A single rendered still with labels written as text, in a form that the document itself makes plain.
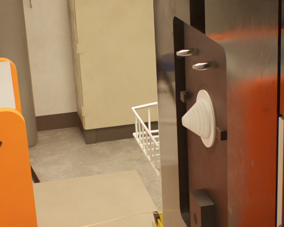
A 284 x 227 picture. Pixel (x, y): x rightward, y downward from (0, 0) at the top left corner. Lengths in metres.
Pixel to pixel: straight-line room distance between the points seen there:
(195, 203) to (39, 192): 1.03
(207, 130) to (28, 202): 0.46
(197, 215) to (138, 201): 0.91
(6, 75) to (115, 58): 2.62
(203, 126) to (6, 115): 0.41
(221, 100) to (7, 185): 0.50
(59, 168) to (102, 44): 0.75
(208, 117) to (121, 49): 3.15
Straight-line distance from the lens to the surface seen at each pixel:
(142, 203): 1.63
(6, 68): 1.29
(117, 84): 3.87
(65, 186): 1.76
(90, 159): 3.76
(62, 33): 4.14
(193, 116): 0.69
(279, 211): 0.52
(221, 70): 0.64
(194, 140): 0.77
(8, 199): 1.07
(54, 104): 4.24
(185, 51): 0.71
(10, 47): 3.83
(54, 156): 3.85
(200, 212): 0.73
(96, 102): 3.88
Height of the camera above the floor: 1.44
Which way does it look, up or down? 19 degrees down
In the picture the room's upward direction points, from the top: 3 degrees counter-clockwise
